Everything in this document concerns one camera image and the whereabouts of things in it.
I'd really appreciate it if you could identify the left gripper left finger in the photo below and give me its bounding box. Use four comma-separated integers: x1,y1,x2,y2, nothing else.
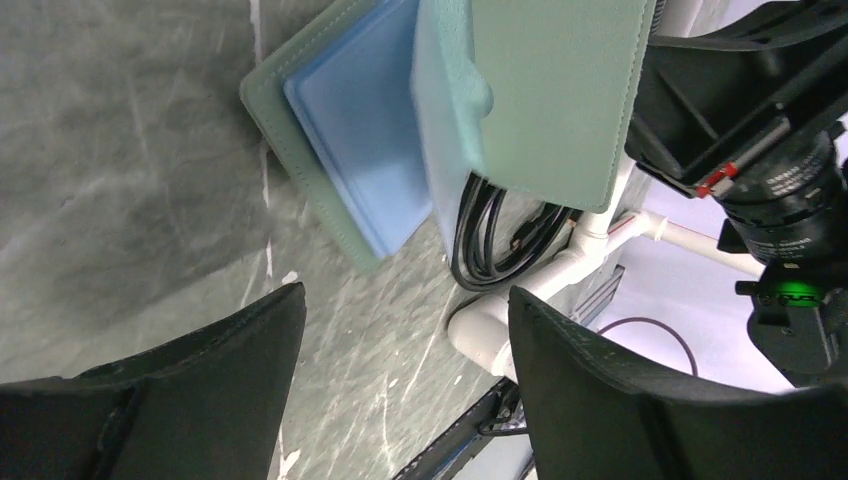
1,283,306,479

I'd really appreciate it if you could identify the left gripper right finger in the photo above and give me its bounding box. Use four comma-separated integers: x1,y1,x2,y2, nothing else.
508,287,847,479

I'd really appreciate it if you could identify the green card holder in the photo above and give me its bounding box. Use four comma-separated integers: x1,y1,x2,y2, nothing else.
240,1,655,271

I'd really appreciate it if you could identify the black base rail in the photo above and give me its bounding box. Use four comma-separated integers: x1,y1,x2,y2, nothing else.
394,378,527,480

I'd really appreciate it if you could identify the white PVC pipe frame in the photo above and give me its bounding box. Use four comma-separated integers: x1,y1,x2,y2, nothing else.
447,156,764,381

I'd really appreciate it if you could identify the coiled black cable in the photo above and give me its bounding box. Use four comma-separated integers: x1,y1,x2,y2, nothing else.
450,172,574,293

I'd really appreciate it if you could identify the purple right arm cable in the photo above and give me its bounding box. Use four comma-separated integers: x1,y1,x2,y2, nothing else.
596,316,699,378

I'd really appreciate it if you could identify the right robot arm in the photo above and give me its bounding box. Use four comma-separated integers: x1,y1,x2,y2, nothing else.
625,1,847,387

